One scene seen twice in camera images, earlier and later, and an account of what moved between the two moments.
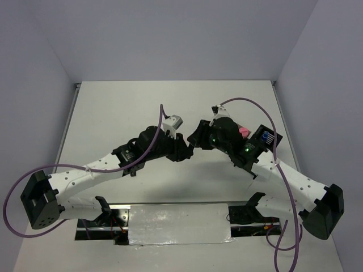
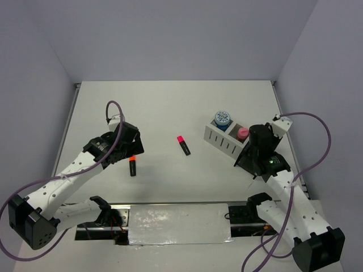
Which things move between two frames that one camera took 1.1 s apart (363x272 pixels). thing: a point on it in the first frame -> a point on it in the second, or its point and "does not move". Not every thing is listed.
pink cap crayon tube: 244,132 does not move
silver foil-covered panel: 178,224 does not move
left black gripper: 180,151 -> 135,148
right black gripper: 199,135 -> 275,138
